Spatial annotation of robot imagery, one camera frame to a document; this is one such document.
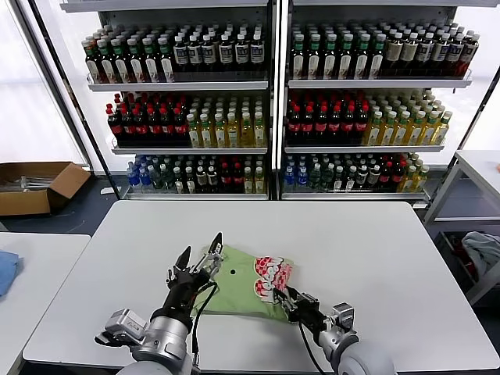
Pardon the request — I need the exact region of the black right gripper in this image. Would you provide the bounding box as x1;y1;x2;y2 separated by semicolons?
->
271;285;334;340

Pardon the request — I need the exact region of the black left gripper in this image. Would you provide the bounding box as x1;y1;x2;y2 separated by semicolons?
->
153;231;227;320

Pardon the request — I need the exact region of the light green t-shirt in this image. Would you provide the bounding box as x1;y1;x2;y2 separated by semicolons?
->
195;244;298;323

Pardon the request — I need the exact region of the grey metal shelf board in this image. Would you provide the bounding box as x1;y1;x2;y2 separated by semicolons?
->
126;187;271;202
287;70;473;90
60;0;271;14
87;72;271;94
111;138;270;156
285;137;448;155
283;187;430;202
291;0;462;9

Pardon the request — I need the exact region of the red cloth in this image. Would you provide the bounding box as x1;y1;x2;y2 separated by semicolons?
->
449;234;480;282

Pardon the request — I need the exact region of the brown cardboard box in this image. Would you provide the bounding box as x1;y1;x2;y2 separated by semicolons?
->
0;162;91;218

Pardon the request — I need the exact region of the clear plastic packaging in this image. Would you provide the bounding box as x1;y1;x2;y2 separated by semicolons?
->
0;174;54;195

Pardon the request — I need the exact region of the blue folded cloth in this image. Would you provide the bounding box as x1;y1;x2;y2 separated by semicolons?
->
0;249;21;298

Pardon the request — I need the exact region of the green-cap dark tea bottle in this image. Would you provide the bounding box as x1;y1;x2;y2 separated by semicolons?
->
84;39;102;85
322;34;339;82
127;36;146;84
111;37;130;84
142;36;161;84
369;34;388;80
353;34;371;81
97;37;116;85
291;34;307;82
158;36;177;84
306;34;323;82
337;34;355;81

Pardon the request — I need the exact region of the grey-blue cloth pile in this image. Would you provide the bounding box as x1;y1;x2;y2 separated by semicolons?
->
462;230;500;280

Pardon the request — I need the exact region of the white-cap blue-label bottle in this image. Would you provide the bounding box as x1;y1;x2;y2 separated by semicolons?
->
416;32;436;78
187;34;203;74
173;34;189;74
430;32;452;78
249;33;266;73
459;34;480;78
445;33;466;78
234;33;251;74
218;34;234;74
202;34;217;74

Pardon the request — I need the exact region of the white metal side table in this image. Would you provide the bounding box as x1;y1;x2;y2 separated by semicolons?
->
423;149;500;226

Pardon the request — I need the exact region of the grey metal shelving unit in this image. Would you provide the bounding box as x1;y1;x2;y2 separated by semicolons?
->
281;0;473;204
60;0;283;202

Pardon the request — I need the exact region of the white-cap beige-label bottle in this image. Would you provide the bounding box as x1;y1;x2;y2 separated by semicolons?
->
384;32;405;79
400;32;420;78

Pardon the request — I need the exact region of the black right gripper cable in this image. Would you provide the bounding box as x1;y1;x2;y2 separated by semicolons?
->
298;322;327;374

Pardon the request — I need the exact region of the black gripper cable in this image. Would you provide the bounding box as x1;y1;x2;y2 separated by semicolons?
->
190;283;220;368
298;322;327;374

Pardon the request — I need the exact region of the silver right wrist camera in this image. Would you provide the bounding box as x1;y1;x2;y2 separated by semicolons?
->
331;302;356;333

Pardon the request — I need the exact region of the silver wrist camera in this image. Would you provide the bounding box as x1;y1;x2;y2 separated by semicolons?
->
95;308;149;348
331;302;356;333

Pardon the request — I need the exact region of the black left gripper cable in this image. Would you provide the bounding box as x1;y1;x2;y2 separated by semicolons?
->
190;283;220;368

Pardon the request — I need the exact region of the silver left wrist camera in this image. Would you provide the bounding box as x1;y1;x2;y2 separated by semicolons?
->
95;308;149;348

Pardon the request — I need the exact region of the black metal frame post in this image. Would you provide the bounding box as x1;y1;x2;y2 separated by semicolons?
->
26;0;124;202

